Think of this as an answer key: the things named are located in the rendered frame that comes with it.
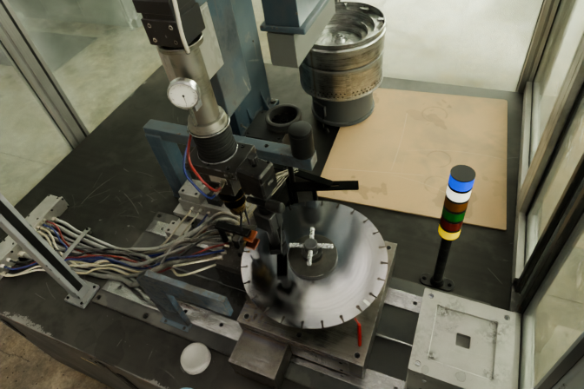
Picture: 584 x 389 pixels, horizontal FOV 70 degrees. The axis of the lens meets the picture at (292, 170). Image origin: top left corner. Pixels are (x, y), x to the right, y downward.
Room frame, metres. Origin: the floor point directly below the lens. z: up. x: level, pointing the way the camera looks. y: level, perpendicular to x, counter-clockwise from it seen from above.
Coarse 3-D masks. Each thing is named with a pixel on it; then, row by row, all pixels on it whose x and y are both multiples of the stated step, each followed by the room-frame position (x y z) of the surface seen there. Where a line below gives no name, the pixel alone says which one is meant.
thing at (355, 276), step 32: (288, 224) 0.63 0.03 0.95; (320, 224) 0.61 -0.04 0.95; (352, 224) 0.59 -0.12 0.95; (256, 256) 0.55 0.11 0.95; (352, 256) 0.51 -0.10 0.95; (384, 256) 0.49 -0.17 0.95; (256, 288) 0.47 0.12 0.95; (288, 288) 0.46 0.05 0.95; (320, 288) 0.44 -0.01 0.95; (352, 288) 0.43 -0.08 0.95; (288, 320) 0.39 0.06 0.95; (320, 320) 0.37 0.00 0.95
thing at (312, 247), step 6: (312, 228) 0.56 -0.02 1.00; (312, 234) 0.55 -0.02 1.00; (306, 240) 0.53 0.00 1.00; (312, 240) 0.53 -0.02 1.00; (294, 246) 0.53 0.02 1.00; (300, 246) 0.53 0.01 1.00; (306, 246) 0.52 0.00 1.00; (312, 246) 0.52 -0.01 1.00; (318, 246) 0.52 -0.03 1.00; (324, 246) 0.51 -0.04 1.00; (330, 246) 0.51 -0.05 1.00; (306, 252) 0.52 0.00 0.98; (312, 252) 0.51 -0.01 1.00
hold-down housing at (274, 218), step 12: (252, 156) 0.53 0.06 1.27; (240, 168) 0.53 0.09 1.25; (252, 168) 0.53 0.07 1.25; (264, 168) 0.52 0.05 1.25; (240, 180) 0.53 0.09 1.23; (252, 180) 0.51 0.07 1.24; (264, 180) 0.51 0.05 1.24; (252, 192) 0.52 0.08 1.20; (264, 192) 0.50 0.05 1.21; (264, 216) 0.52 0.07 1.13; (276, 216) 0.52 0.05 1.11; (264, 228) 0.52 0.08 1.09; (276, 228) 0.52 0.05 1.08
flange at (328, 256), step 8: (296, 240) 0.57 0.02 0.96; (304, 240) 0.57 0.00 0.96; (320, 240) 0.56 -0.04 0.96; (328, 240) 0.55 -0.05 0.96; (296, 248) 0.55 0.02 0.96; (320, 248) 0.52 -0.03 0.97; (328, 248) 0.53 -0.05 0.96; (288, 256) 0.53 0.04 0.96; (296, 256) 0.52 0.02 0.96; (304, 256) 0.51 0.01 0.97; (312, 256) 0.51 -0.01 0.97; (320, 256) 0.51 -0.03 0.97; (328, 256) 0.51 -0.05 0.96; (336, 256) 0.51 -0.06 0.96; (296, 264) 0.51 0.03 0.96; (304, 264) 0.50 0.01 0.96; (312, 264) 0.50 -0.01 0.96; (320, 264) 0.49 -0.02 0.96; (328, 264) 0.49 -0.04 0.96; (296, 272) 0.49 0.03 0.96; (304, 272) 0.48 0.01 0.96; (312, 272) 0.48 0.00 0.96; (320, 272) 0.48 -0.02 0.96; (328, 272) 0.48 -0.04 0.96
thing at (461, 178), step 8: (456, 168) 0.53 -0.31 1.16; (464, 168) 0.52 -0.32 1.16; (472, 168) 0.52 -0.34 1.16; (456, 176) 0.51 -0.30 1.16; (464, 176) 0.50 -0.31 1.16; (472, 176) 0.50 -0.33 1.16; (448, 184) 0.51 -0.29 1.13; (456, 184) 0.50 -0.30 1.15; (464, 184) 0.49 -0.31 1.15; (472, 184) 0.50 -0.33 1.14; (464, 192) 0.49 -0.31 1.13
